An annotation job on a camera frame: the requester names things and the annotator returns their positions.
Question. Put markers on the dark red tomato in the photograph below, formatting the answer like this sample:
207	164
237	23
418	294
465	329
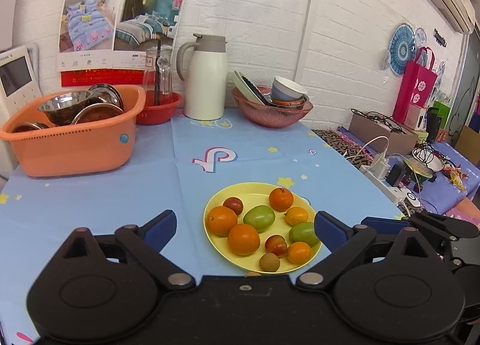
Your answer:
235	204

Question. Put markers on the white thermos jug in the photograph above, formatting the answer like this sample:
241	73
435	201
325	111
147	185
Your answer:
203	67

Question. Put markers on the white power strip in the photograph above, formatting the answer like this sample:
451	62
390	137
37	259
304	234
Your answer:
387	179

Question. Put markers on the wall calendar poster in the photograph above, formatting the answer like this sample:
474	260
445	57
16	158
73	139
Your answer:
107	40

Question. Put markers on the orange on plate left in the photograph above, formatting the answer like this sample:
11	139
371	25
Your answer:
220	220

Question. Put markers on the glass pitcher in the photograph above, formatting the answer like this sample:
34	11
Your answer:
157	76

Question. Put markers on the cardboard box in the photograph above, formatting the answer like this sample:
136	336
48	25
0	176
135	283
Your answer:
365	130

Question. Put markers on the pink shopping bag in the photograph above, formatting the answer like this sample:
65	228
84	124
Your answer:
416	86

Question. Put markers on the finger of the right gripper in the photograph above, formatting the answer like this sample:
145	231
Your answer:
384	226

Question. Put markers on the brown kiwi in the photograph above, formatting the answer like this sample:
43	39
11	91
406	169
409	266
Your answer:
269	262

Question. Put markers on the pink glass bowl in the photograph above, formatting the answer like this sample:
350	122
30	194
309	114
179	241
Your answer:
270	116

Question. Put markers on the blue round fan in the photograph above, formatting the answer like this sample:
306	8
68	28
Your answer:
402	48

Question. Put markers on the medium orange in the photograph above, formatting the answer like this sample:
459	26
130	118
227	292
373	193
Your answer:
281	199

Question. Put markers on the large orange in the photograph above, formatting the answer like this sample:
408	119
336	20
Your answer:
243	240

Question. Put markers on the white dish plate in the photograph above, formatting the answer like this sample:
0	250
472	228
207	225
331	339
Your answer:
248	89

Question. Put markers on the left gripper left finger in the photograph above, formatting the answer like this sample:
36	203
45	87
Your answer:
144	244

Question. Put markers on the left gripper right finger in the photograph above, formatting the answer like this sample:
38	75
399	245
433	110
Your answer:
347	246

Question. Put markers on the small orange tangerine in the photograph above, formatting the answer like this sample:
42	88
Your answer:
299	253

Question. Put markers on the red plastic basket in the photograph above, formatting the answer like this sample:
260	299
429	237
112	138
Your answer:
154	115

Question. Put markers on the steel bowl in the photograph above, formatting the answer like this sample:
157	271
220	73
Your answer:
62	109

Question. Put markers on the yellow round plastic plate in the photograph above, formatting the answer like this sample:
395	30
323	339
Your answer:
252	195

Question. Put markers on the orange plastic basin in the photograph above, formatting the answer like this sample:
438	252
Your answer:
84	148

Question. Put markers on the red apple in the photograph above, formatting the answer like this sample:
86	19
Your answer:
277	245

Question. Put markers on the white blue ceramic bowl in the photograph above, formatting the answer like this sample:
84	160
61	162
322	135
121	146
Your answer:
286	89

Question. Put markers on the green mango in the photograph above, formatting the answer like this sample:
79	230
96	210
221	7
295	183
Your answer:
304	232
260	217

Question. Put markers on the small tangerine on plate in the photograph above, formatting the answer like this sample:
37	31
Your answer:
296	215

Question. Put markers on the white countertop appliance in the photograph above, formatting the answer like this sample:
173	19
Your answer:
19	83

